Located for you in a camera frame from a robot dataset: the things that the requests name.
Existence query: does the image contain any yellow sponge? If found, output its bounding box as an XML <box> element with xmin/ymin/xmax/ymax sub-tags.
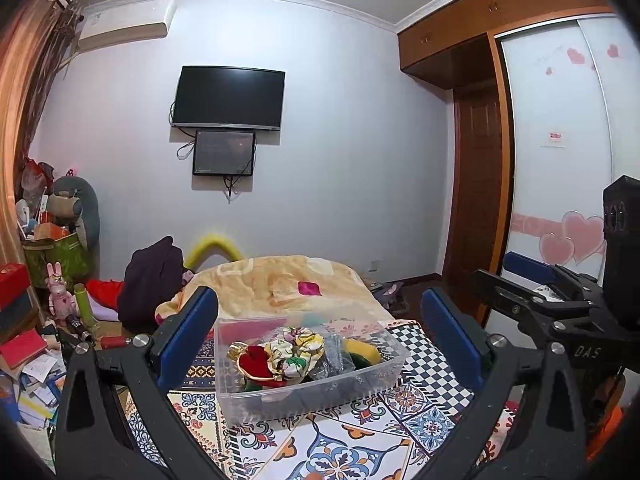
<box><xmin>344</xmin><ymin>338</ymin><xmax>383</xmax><ymax>370</ymax></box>

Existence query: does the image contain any pink rabbit figurine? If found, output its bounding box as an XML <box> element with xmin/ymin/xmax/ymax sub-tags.
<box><xmin>47</xmin><ymin>262</ymin><xmax>78</xmax><ymax>323</ymax></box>

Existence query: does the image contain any red cylindrical can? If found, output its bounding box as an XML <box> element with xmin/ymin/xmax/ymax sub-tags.
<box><xmin>100</xmin><ymin>336</ymin><xmax>131</xmax><ymax>350</ymax></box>

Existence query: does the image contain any silver glitter pouch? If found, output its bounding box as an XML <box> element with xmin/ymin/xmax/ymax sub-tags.
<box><xmin>309</xmin><ymin>334</ymin><xmax>356</xmax><ymax>380</ymax></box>

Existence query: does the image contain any white air conditioner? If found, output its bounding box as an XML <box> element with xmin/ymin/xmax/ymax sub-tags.
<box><xmin>77</xmin><ymin>0</ymin><xmax>176</xmax><ymax>52</ymax></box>

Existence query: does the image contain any wooden overhead cabinet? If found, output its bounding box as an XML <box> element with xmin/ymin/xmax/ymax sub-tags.
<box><xmin>398</xmin><ymin>0</ymin><xmax>612</xmax><ymax>90</ymax></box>

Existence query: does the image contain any clear plastic storage box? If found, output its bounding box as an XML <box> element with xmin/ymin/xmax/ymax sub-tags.
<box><xmin>214</xmin><ymin>304</ymin><xmax>409</xmax><ymax>425</ymax></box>

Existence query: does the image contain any dark purple jacket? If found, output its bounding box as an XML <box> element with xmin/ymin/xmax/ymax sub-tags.
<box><xmin>117</xmin><ymin>236</ymin><xmax>186</xmax><ymax>335</ymax></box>

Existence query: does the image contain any wall mounted black television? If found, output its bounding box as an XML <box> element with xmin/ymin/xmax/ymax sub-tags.
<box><xmin>171</xmin><ymin>66</ymin><xmax>285</xmax><ymax>131</ymax></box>

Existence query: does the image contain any red cushion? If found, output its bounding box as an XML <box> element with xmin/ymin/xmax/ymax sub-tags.
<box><xmin>85</xmin><ymin>280</ymin><xmax>124</xmax><ymax>311</ymax></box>

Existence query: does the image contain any yellow plush ring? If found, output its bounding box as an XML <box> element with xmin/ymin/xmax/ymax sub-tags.
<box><xmin>183</xmin><ymin>233</ymin><xmax>244</xmax><ymax>271</ymax></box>

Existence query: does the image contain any grey plush toy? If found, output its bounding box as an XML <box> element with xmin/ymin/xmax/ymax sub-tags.
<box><xmin>47</xmin><ymin>176</ymin><xmax>100</xmax><ymax>252</ymax></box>

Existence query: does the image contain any orange curtain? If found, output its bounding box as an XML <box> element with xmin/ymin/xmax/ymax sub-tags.
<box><xmin>1</xmin><ymin>0</ymin><xmax>81</xmax><ymax>263</ymax></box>

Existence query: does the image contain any red velvet pouch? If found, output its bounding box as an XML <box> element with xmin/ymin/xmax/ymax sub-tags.
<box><xmin>227</xmin><ymin>341</ymin><xmax>273</xmax><ymax>382</ymax></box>

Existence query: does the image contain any white wardrobe sliding door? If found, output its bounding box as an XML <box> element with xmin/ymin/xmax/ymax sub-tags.
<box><xmin>499</xmin><ymin>15</ymin><xmax>639</xmax><ymax>278</ymax></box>

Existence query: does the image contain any floral fabric scrunchie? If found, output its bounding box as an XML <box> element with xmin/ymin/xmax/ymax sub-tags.
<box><xmin>262</xmin><ymin>326</ymin><xmax>324</xmax><ymax>384</ymax></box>

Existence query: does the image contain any brown wooden door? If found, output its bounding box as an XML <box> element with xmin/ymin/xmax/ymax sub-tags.
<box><xmin>442</xmin><ymin>80</ymin><xmax>502</xmax><ymax>315</ymax></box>

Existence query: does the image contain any green storage box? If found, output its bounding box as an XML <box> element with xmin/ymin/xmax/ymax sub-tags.
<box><xmin>23</xmin><ymin>233</ymin><xmax>93</xmax><ymax>288</ymax></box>

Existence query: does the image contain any green knitted glove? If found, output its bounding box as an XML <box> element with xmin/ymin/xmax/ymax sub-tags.
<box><xmin>243</xmin><ymin>378</ymin><xmax>285</xmax><ymax>392</ymax></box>

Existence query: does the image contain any red gift box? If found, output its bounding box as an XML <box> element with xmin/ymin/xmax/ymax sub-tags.
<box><xmin>0</xmin><ymin>262</ymin><xmax>30</xmax><ymax>310</ymax></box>

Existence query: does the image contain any small black wall monitor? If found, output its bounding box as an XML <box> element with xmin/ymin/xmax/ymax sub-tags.
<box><xmin>192</xmin><ymin>130</ymin><xmax>256</xmax><ymax>178</ymax></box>

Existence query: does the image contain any beige fleece blanket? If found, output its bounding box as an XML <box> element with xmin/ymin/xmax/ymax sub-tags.
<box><xmin>154</xmin><ymin>255</ymin><xmax>392</xmax><ymax>323</ymax></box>

